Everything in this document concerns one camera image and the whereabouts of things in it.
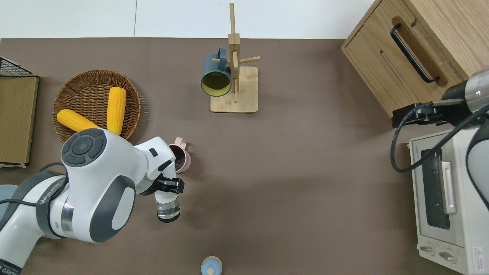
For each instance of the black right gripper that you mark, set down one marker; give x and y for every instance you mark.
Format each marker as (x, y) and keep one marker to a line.
(458, 110)

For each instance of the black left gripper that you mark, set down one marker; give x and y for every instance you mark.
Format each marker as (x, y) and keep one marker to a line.
(149, 187)

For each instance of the pink ribbed mug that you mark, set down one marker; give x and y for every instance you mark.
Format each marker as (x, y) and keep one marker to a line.
(184, 162)

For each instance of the clear glass cup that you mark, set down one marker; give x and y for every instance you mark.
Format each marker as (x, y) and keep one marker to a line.
(168, 212)

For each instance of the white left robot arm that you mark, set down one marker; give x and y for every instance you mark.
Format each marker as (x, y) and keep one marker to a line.
(95, 198)

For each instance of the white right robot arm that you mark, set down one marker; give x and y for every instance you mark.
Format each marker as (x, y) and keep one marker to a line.
(479, 91)

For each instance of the small blue round button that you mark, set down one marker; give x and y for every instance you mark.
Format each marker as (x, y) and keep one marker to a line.
(211, 266)

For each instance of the yellow corn cob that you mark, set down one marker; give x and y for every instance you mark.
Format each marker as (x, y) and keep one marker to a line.
(116, 109)
(74, 119)

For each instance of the brown table mat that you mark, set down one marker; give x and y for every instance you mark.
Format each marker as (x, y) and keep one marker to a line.
(286, 172)

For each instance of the wooden mug tree stand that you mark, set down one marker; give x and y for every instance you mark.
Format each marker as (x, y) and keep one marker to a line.
(244, 95)

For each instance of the white toaster oven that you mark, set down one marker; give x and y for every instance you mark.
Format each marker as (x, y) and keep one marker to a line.
(468, 229)

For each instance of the dark blue ribbed mug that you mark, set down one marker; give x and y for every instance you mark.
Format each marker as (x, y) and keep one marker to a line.
(216, 65)

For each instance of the brown wicker basket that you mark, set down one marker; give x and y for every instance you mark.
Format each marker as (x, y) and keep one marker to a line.
(82, 91)

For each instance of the light blue plate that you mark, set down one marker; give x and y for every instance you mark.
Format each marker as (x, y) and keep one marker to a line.
(5, 191)

